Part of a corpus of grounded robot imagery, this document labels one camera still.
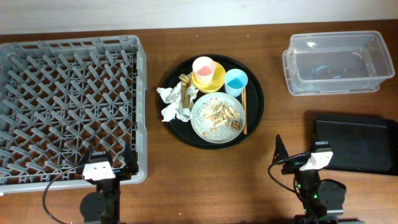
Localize crumpled white napkin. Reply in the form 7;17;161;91
156;81;198;122

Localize gold foil wrapper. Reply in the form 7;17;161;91
179;74;190;109

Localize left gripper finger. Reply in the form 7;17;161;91
78;145;93;167
124;141;139;174

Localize grey dishwasher rack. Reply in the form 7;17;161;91
1;35;147;194

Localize grey plate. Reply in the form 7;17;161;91
191;92;246;144

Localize round black tray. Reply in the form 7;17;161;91
162;54;264;150

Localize pink plastic cup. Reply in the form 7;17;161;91
192;56;215;85

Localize clear plastic bin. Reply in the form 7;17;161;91
282;30;395;96

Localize light blue plastic cup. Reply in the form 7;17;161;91
224;68;248;97

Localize wooden chopstick left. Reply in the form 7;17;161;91
241;90;246;135

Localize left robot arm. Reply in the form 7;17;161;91
76;142;139;223

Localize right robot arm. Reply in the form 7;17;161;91
268;135;346;223

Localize yellow bowl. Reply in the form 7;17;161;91
192;62;226;93

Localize food scraps on plate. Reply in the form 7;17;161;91
199;98;242;141

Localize black bin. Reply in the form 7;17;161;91
314;114;397;176

